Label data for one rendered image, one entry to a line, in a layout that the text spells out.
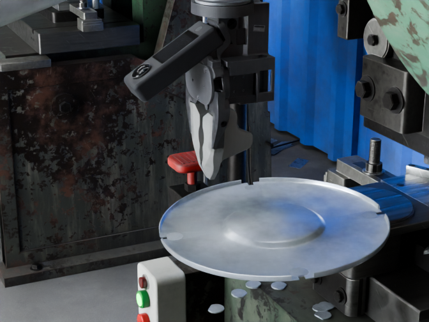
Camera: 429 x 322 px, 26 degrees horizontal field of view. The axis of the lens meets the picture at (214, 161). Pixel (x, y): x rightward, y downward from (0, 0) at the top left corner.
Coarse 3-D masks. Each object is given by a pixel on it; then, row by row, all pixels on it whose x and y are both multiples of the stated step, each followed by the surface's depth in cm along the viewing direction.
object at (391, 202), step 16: (368, 192) 127; (384, 192) 127; (400, 192) 129; (384, 208) 122; (400, 208) 122; (416, 208) 124; (400, 224) 119; (416, 224) 119; (384, 256) 121; (352, 272) 120; (368, 272) 121; (384, 272) 122; (320, 288) 128; (336, 288) 124; (352, 288) 121; (336, 304) 124; (352, 304) 122
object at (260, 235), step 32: (224, 192) 128; (256, 192) 128; (288, 192) 127; (320, 192) 127; (352, 192) 126; (160, 224) 118; (192, 224) 119; (224, 224) 118; (256, 224) 117; (288, 224) 116; (320, 224) 116; (352, 224) 117; (384, 224) 117; (192, 256) 111; (224, 256) 110; (256, 256) 110; (288, 256) 110; (320, 256) 109; (352, 256) 109
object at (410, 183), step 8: (400, 176) 134; (408, 176) 134; (416, 176) 134; (392, 184) 132; (400, 184) 131; (408, 184) 132; (416, 184) 132; (424, 184) 132; (408, 192) 129; (416, 192) 129; (424, 192) 129; (424, 200) 126; (424, 232) 126
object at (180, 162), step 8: (184, 152) 150; (192, 152) 150; (168, 160) 148; (176, 160) 147; (184, 160) 147; (192, 160) 146; (176, 168) 146; (184, 168) 145; (192, 168) 145; (200, 168) 146; (192, 176) 148; (192, 184) 149
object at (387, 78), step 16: (368, 32) 122; (368, 48) 123; (384, 48) 120; (368, 64) 120; (384, 64) 117; (400, 64) 117; (368, 80) 121; (384, 80) 118; (400, 80) 115; (368, 96) 121; (384, 96) 116; (400, 96) 115; (416, 96) 115; (368, 112) 122; (384, 112) 119; (400, 112) 116; (416, 112) 116; (400, 128) 116; (416, 128) 117
